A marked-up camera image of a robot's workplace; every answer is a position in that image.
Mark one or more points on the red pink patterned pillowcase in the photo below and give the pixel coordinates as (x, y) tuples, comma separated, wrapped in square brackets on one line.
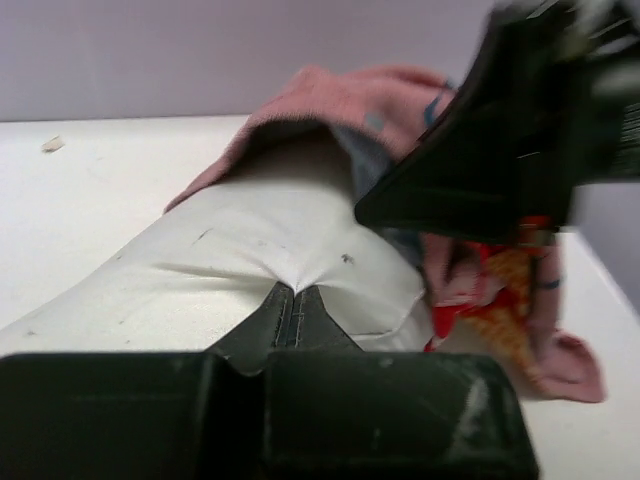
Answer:
[(509, 295)]

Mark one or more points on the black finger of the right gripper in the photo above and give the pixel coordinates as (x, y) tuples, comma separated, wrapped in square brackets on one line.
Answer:
[(458, 176)]

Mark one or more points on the white pillow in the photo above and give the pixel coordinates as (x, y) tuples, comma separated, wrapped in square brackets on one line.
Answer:
[(284, 217)]

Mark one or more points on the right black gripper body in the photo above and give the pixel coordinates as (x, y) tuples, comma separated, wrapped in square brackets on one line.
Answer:
[(572, 100)]

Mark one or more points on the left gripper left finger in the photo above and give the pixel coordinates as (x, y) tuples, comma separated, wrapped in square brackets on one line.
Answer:
[(145, 415)]

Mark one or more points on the small white scrap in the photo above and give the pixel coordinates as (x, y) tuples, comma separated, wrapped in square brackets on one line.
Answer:
[(52, 145)]

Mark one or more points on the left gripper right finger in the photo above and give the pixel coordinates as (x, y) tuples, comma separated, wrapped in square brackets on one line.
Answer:
[(333, 411)]

